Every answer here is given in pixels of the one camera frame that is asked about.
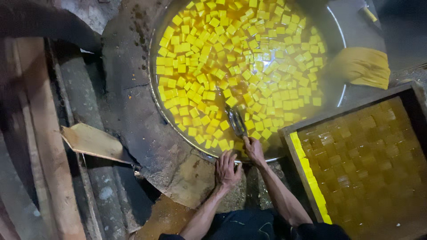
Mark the person's left hand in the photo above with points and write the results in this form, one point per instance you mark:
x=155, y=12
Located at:
x=225, y=170

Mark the person's right hand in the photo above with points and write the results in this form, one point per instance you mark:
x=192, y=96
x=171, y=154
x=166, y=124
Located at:
x=254, y=150

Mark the person's right fingers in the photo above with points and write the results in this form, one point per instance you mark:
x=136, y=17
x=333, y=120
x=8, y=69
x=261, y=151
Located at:
x=249, y=142

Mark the metal slotted spatula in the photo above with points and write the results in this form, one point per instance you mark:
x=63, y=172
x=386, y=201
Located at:
x=236, y=121

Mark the large metal wok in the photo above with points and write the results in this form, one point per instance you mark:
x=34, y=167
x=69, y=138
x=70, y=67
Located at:
x=248, y=78

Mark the floating yellow tofu cubes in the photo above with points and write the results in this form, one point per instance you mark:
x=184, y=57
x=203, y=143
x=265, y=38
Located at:
x=240, y=71

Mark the person's dark clothing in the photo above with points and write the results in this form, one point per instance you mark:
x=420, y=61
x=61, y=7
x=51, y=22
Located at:
x=257, y=226

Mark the wooden tray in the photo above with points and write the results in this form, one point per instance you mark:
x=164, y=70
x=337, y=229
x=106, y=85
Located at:
x=358, y=160

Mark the concrete stove surround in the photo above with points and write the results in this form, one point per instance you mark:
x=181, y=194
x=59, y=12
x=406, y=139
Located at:
x=140, y=100

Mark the grid of brown tofu blocks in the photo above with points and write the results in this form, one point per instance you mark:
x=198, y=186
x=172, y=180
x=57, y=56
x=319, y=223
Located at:
x=367, y=166

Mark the yellow cloth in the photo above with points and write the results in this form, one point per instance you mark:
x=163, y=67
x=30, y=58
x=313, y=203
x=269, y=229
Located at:
x=362, y=66

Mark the wooden board piece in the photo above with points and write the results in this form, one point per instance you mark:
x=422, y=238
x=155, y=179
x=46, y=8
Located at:
x=93, y=143

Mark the wooden plank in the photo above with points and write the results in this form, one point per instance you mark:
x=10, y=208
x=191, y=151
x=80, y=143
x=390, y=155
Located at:
x=46, y=140

